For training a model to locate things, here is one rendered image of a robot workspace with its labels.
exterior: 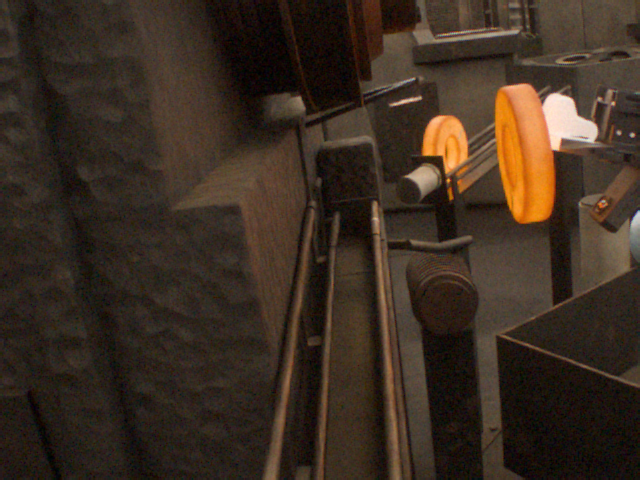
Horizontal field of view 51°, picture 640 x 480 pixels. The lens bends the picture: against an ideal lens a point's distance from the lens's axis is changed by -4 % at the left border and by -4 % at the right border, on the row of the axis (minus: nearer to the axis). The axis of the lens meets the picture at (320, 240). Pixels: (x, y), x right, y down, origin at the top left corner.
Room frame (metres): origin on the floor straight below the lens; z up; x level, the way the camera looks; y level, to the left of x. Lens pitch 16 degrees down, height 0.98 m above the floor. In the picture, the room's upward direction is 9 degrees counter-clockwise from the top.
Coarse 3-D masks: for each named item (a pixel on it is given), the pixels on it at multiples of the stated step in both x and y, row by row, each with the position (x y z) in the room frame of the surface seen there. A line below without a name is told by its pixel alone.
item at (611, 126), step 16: (608, 96) 0.75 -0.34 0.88; (624, 96) 0.73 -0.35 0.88; (592, 112) 0.79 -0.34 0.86; (608, 112) 0.74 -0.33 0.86; (624, 112) 0.73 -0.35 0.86; (608, 128) 0.74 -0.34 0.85; (624, 128) 0.73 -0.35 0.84; (608, 144) 0.74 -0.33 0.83; (624, 144) 0.73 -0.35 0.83; (624, 160) 0.75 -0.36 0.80
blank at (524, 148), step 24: (504, 96) 0.76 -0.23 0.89; (528, 96) 0.74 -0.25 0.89; (504, 120) 0.78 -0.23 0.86; (528, 120) 0.71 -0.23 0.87; (504, 144) 0.81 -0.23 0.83; (528, 144) 0.70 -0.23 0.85; (504, 168) 0.81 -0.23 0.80; (528, 168) 0.70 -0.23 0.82; (552, 168) 0.70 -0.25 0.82; (504, 192) 0.83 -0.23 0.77; (528, 192) 0.70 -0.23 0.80; (552, 192) 0.70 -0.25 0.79; (528, 216) 0.73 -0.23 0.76
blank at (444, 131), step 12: (432, 120) 1.47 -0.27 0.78; (444, 120) 1.45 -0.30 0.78; (456, 120) 1.49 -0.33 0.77; (432, 132) 1.43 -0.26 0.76; (444, 132) 1.45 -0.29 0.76; (456, 132) 1.49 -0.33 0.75; (432, 144) 1.42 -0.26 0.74; (444, 144) 1.44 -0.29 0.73; (456, 144) 1.49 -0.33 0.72; (444, 156) 1.44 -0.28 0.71; (456, 156) 1.49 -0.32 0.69
